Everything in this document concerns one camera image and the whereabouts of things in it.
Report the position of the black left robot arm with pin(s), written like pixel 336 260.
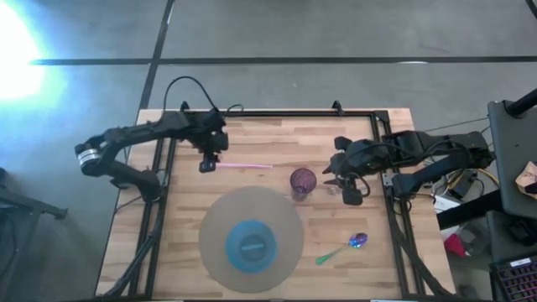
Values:
pixel 126 134

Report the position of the pink plastic straw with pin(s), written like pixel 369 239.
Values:
pixel 247 166

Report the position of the brown cardboard piece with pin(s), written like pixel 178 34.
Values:
pixel 526 178

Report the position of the round grey placemat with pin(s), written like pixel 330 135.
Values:
pixel 218 218

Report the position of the laptop with backlit keyboard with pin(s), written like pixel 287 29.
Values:
pixel 520 281

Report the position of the red object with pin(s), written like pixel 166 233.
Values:
pixel 455 245

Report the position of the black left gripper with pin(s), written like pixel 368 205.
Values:
pixel 210 130

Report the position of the blue plastic bowl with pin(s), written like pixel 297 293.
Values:
pixel 251 235

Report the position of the purple plastic cup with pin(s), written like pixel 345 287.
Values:
pixel 303 181

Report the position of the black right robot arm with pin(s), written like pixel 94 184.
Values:
pixel 440 147

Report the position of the black aluminium table frame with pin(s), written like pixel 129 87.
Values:
pixel 293 113

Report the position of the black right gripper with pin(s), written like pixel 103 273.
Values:
pixel 356 159

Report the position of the black clamp hook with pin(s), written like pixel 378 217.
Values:
pixel 184 107
pixel 337 108

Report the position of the black tripod stand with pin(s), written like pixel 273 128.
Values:
pixel 42 209

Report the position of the dark grey side table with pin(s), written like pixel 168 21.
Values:
pixel 512 168

